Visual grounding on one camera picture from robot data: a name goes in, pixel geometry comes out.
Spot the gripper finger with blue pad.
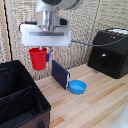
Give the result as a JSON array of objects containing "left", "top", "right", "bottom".
[
  {"left": 38, "top": 46, "right": 45, "bottom": 52},
  {"left": 46, "top": 46, "right": 55, "bottom": 63}
]

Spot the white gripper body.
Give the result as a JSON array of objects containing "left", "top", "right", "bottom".
[{"left": 19, "top": 21, "right": 73, "bottom": 48}]

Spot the red plastic cup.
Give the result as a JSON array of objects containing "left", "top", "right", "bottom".
[{"left": 28, "top": 47, "right": 49, "bottom": 72}]

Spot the dark blue book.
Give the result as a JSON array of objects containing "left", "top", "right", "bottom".
[{"left": 51, "top": 59, "right": 71, "bottom": 91}]

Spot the blue plastic bowl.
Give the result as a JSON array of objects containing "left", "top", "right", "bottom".
[{"left": 68, "top": 79, "right": 88, "bottom": 95}]

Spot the black fabric storage box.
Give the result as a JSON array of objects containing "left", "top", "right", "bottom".
[{"left": 0, "top": 59, "right": 52, "bottom": 128}]

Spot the black speaker box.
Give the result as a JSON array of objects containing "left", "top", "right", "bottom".
[{"left": 87, "top": 28, "right": 128, "bottom": 80}]

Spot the black cable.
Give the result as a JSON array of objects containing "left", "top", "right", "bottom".
[{"left": 70, "top": 34, "right": 128, "bottom": 48}]

